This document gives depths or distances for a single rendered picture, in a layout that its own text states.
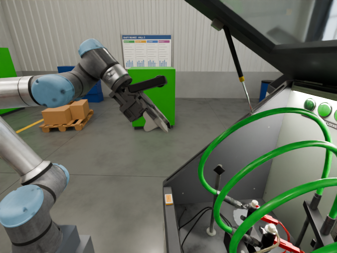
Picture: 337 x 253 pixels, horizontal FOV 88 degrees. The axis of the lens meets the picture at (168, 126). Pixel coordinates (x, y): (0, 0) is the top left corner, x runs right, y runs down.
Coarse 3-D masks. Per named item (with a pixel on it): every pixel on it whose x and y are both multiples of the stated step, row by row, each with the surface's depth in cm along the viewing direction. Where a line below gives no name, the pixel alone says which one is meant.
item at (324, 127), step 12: (276, 108) 41; (288, 108) 41; (300, 108) 42; (252, 120) 41; (228, 132) 42; (324, 132) 45; (216, 144) 43; (204, 156) 44; (324, 168) 50; (204, 180) 47
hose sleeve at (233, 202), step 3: (216, 192) 49; (219, 192) 49; (216, 195) 49; (225, 198) 50; (228, 198) 50; (231, 198) 51; (225, 201) 50; (228, 201) 50; (231, 201) 50; (234, 201) 51; (231, 204) 51; (234, 204) 51
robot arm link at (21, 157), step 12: (0, 120) 60; (0, 132) 59; (12, 132) 62; (0, 144) 59; (12, 144) 61; (24, 144) 64; (0, 156) 60; (12, 156) 61; (24, 156) 63; (36, 156) 66; (12, 168) 63; (24, 168) 63; (36, 168) 65; (48, 168) 67; (60, 168) 73; (24, 180) 63; (36, 180) 64; (48, 180) 66; (60, 180) 70; (60, 192) 69
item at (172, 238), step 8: (168, 192) 82; (168, 208) 74; (168, 216) 70; (176, 216) 70; (168, 224) 67; (176, 224) 67; (168, 232) 64; (176, 232) 64; (168, 240) 61; (176, 240) 61; (168, 248) 58; (176, 248) 58
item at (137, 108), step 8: (120, 80) 51; (128, 80) 54; (112, 88) 53; (120, 88) 54; (128, 88) 53; (112, 96) 54; (120, 96) 54; (128, 96) 54; (136, 96) 52; (144, 96) 53; (120, 104) 56; (128, 104) 52; (136, 104) 52; (128, 112) 53; (136, 112) 53
